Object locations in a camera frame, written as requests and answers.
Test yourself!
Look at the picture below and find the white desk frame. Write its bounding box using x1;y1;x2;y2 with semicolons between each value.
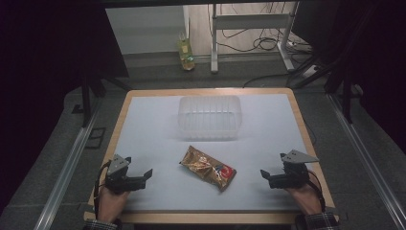
210;2;301;74

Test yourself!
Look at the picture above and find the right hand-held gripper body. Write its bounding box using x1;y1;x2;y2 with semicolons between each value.
280;149;321;190

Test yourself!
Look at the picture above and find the aluminium floor rail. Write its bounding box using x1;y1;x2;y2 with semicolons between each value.
33;103;101;230
327;93;406;230

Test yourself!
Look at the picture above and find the person's right hand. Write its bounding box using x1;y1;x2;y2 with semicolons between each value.
284;177;324;217

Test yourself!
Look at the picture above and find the white table mat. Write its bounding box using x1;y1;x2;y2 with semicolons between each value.
113;93;316;214

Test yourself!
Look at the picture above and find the clear plastic container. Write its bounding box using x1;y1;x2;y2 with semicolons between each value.
177;95;243;142

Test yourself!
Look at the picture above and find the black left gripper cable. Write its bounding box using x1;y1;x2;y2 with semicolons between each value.
93;160;112;221

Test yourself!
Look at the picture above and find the tangle of black floor cables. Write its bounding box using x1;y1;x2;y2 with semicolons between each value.
207;3;312;56

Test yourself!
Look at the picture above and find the yellow liquid bottle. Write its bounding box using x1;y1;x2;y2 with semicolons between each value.
177;31;196;72

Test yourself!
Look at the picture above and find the dark curtain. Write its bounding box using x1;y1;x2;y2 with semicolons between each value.
291;0;406;154
0;0;130;212

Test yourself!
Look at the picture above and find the person's left hand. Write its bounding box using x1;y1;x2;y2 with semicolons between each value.
96;186;130;223

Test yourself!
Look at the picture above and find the black metal stand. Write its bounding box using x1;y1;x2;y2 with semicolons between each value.
285;56;363;125
71;74;132;128

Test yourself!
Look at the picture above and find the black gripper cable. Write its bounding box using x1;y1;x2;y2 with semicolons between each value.
93;160;112;221
307;170;327;214

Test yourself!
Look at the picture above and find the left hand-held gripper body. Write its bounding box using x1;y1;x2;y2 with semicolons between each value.
104;153;142;196

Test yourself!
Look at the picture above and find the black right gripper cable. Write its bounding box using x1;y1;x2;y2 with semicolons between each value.
307;170;327;214

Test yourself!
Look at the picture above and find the gold snack packet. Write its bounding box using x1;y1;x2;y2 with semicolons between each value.
178;145;237;193

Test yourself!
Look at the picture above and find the black floor cable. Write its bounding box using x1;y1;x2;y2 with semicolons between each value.
241;73;290;89

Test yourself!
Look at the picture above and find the black floor plate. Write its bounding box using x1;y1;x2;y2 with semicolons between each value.
84;126;107;150

